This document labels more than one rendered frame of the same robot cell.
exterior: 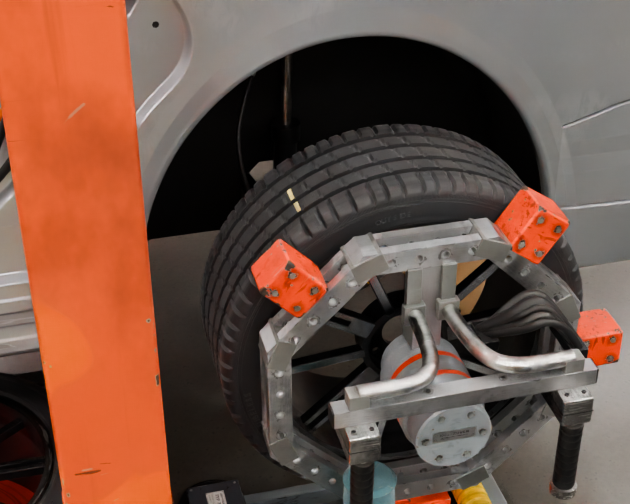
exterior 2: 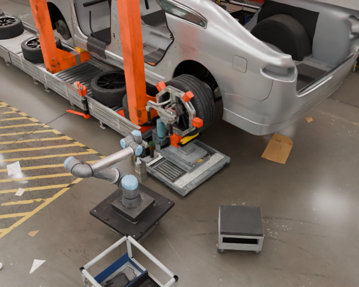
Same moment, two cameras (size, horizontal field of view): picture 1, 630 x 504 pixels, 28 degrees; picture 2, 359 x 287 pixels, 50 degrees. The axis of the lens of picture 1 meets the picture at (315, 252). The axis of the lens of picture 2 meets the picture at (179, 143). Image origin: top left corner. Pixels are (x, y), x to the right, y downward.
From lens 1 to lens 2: 338 cm
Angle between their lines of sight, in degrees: 48
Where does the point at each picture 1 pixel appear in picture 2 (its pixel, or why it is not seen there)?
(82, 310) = (127, 72)
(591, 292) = (301, 159)
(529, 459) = (240, 167)
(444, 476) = (176, 131)
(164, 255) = not seen: hidden behind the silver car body
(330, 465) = not seen: hidden behind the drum
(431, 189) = (180, 84)
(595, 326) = (196, 120)
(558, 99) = (224, 87)
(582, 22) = (227, 75)
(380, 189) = (175, 81)
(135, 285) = (131, 72)
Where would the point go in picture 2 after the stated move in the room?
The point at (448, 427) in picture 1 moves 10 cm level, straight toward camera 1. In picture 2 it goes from (162, 115) to (154, 118)
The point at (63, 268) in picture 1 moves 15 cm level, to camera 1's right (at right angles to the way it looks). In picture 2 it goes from (126, 65) to (132, 70)
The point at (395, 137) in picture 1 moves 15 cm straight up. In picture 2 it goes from (190, 77) to (190, 64)
